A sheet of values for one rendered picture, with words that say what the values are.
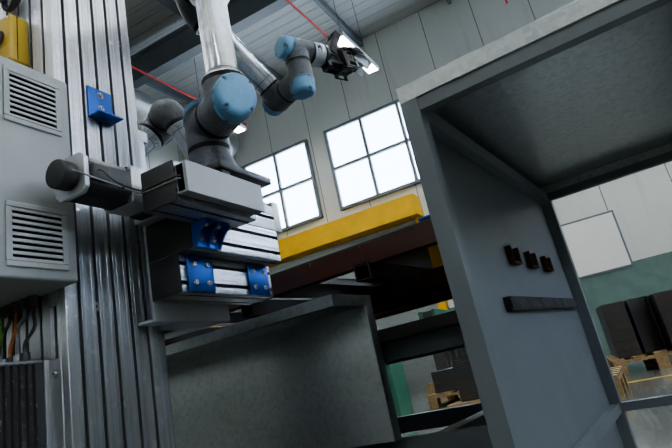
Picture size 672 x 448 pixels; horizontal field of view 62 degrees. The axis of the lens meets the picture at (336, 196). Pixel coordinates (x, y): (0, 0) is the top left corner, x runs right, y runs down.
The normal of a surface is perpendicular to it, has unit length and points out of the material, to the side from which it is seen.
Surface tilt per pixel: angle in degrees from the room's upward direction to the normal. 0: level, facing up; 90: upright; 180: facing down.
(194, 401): 90
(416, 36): 90
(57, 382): 90
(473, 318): 90
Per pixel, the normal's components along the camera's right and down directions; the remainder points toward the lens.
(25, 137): 0.86, -0.32
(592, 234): -0.47, -0.19
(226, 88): 0.62, -0.25
